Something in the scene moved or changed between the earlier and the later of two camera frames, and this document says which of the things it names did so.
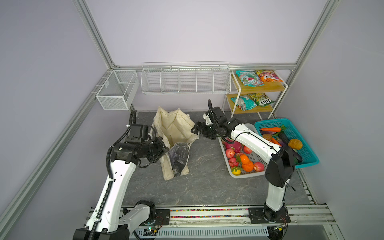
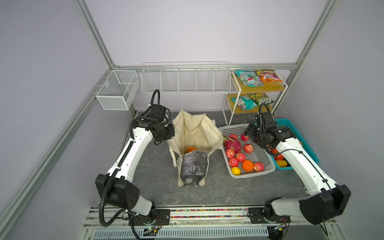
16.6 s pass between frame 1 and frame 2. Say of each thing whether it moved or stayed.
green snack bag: stayed
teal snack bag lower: stayed
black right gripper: moved
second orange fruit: stayed
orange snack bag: stayed
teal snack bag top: stayed
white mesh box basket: stayed
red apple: moved
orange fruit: moved
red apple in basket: stayed
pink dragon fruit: stayed
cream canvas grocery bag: moved
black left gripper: moved
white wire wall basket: stayed
